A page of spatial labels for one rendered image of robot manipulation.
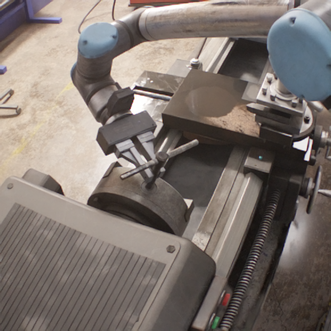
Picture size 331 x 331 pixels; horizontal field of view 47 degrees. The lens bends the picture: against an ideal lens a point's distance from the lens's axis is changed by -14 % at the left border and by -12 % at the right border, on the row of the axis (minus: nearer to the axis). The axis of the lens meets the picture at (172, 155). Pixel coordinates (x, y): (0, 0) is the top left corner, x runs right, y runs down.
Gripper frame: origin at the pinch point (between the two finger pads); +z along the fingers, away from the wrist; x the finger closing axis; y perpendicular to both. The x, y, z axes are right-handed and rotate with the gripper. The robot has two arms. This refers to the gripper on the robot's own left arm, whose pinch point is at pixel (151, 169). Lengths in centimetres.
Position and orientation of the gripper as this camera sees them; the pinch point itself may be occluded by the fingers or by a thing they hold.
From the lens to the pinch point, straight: 94.0
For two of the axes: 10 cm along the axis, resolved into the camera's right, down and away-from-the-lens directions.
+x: -7.9, 3.4, -5.1
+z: 5.5, 7.7, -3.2
